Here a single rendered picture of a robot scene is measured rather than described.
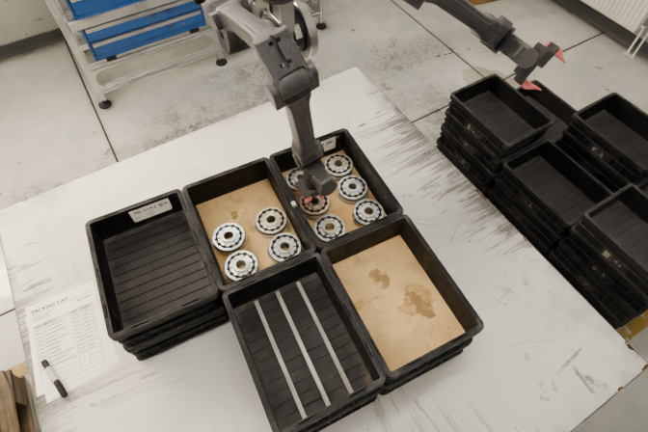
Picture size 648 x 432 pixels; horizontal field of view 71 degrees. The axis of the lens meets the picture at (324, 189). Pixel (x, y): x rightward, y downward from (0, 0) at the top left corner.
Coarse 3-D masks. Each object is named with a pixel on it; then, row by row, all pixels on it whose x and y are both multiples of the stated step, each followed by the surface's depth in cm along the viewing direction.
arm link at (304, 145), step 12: (312, 72) 92; (312, 84) 96; (276, 96) 92; (300, 96) 96; (276, 108) 96; (288, 108) 98; (300, 108) 99; (288, 120) 110; (300, 120) 104; (300, 132) 110; (312, 132) 114; (300, 144) 116; (312, 144) 120; (300, 156) 123; (312, 156) 128
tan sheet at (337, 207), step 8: (336, 152) 167; (344, 152) 167; (360, 176) 160; (336, 192) 157; (368, 192) 157; (336, 200) 155; (376, 200) 155; (336, 208) 153; (344, 208) 153; (352, 208) 153; (344, 216) 151; (384, 216) 151; (312, 224) 149; (352, 224) 149
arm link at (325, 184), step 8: (320, 144) 129; (296, 160) 128; (320, 160) 131; (304, 168) 131; (312, 168) 130; (320, 168) 130; (312, 176) 132; (320, 176) 129; (328, 176) 128; (320, 184) 128; (328, 184) 129; (336, 184) 131; (320, 192) 130; (328, 192) 132
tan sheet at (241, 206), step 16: (240, 192) 157; (256, 192) 157; (272, 192) 157; (208, 208) 153; (224, 208) 153; (240, 208) 153; (256, 208) 153; (208, 224) 149; (240, 224) 149; (288, 224) 149; (256, 240) 146; (224, 256) 142; (256, 256) 142
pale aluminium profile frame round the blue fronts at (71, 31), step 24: (48, 0) 238; (144, 0) 262; (168, 0) 268; (312, 0) 345; (72, 24) 249; (96, 24) 256; (72, 48) 261; (144, 48) 285; (216, 48) 311; (96, 72) 279; (144, 72) 297
